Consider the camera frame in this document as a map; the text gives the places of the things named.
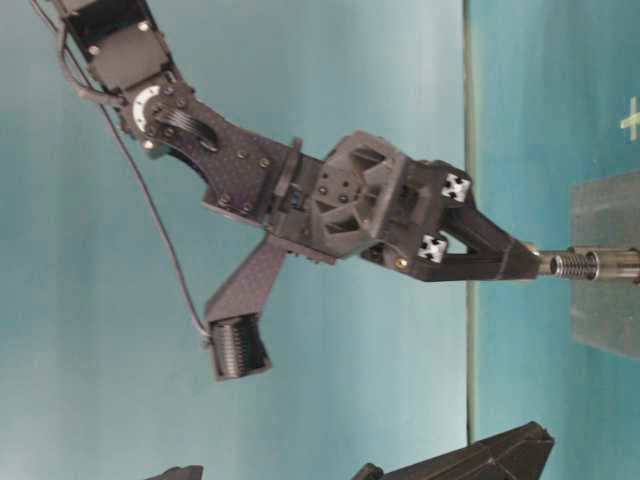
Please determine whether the second gripper black body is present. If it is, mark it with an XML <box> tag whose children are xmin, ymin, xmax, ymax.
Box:
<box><xmin>158</xmin><ymin>462</ymin><xmax>389</xmax><ymax>480</ymax></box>

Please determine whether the black 3D-printed gripper body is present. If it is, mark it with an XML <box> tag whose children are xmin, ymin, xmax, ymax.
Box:
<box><xmin>260</xmin><ymin>131</ymin><xmax>473</xmax><ymax>282</ymax></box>

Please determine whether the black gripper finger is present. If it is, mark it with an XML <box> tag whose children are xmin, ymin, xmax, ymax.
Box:
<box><xmin>441</xmin><ymin>172</ymin><xmax>535</xmax><ymax>260</ymax></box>
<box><xmin>384</xmin><ymin>422</ymin><xmax>555</xmax><ymax>479</ymax></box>
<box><xmin>409</xmin><ymin>235</ymin><xmax>540</xmax><ymax>282</ymax></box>

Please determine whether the rear threaded steel shaft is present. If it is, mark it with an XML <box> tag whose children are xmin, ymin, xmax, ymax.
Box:
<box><xmin>537</xmin><ymin>246</ymin><xmax>639</xmax><ymax>276</ymax></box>

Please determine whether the thin black cable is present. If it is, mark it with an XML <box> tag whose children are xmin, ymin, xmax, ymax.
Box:
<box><xmin>29</xmin><ymin>0</ymin><xmax>211</xmax><ymax>346</ymax></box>

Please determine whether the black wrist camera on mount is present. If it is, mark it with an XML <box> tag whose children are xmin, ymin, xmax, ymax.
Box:
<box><xmin>205</xmin><ymin>235</ymin><xmax>287</xmax><ymax>381</ymax></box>

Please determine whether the front threaded steel shaft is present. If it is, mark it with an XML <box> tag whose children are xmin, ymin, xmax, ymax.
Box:
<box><xmin>550</xmin><ymin>250</ymin><xmax>639</xmax><ymax>284</ymax></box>

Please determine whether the grey metal base block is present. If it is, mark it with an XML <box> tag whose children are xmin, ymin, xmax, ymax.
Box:
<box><xmin>569</xmin><ymin>171</ymin><xmax>639</xmax><ymax>359</ymax></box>

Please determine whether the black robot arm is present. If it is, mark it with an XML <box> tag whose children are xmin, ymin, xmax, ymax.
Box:
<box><xmin>48</xmin><ymin>1</ymin><xmax>540</xmax><ymax>380</ymax></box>

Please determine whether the green tape cross marker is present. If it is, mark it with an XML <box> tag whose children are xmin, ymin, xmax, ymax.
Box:
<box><xmin>619</xmin><ymin>96</ymin><xmax>640</xmax><ymax>142</ymax></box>

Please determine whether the threaded steel shaft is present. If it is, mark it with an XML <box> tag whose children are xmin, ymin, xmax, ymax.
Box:
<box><xmin>550</xmin><ymin>250</ymin><xmax>639</xmax><ymax>284</ymax></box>
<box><xmin>537</xmin><ymin>246</ymin><xmax>639</xmax><ymax>276</ymax></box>

